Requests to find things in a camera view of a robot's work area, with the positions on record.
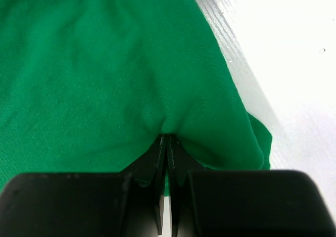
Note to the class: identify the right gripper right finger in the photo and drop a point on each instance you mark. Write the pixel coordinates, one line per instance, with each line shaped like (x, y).
(206, 202)

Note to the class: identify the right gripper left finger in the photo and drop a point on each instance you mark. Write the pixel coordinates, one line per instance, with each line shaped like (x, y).
(125, 203)

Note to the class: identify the green t shirt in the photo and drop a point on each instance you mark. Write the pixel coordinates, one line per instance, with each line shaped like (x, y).
(88, 85)

